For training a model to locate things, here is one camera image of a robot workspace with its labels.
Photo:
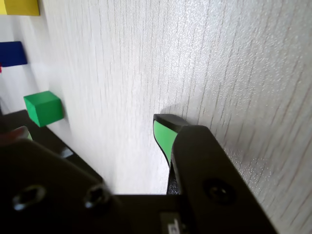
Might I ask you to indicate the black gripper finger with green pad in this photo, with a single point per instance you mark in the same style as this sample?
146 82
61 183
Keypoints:
207 170

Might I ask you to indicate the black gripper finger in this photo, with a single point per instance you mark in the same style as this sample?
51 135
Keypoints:
44 195

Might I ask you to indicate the green cube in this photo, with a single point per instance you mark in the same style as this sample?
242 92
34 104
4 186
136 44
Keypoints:
45 109

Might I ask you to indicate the blue cube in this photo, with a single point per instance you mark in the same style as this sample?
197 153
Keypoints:
12 54

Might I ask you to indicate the yellow cube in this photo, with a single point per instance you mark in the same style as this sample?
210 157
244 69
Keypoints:
19 7

